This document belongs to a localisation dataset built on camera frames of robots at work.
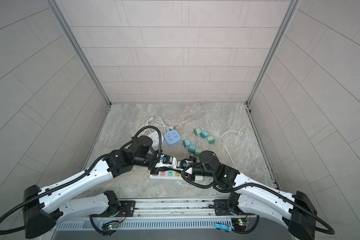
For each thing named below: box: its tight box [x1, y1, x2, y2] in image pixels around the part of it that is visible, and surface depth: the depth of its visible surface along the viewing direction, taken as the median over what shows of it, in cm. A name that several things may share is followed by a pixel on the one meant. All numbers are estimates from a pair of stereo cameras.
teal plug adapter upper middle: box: [182, 139, 191, 148], surface depth 95 cm
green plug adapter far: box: [193, 127, 202, 135], surface depth 101 cm
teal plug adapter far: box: [200, 130, 209, 139], surface depth 99 cm
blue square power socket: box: [164, 129, 181, 146], surface depth 96 cm
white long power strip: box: [149, 170, 205, 181], surface depth 80 cm
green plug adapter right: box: [207, 135, 216, 145], surface depth 96 cm
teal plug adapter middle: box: [188, 144, 196, 154], surface depth 93 cm
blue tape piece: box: [214, 223, 233, 232], surface depth 67 cm
